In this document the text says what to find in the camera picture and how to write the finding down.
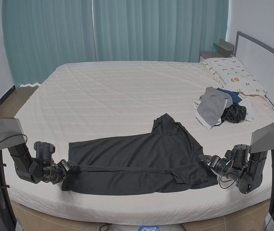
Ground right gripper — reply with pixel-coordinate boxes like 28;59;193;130
198;154;226;173

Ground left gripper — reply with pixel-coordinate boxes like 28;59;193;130
59;160;79;175

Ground black T-shirt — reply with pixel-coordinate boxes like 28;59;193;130
61;113;219;194

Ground pile of clothes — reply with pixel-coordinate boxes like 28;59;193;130
194;86;254;131

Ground bed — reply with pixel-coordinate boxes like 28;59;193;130
1;30;274;226

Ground white printed pillow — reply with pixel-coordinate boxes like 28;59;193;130
200;57;267;96

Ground grey bedside table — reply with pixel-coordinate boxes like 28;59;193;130
199;39;235;62

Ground blue-green curtain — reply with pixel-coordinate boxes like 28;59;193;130
92;0;230;62
2;0;98;86

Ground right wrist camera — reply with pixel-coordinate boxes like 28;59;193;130
224;149;235;161

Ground black cable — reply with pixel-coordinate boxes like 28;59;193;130
218;167;239;189

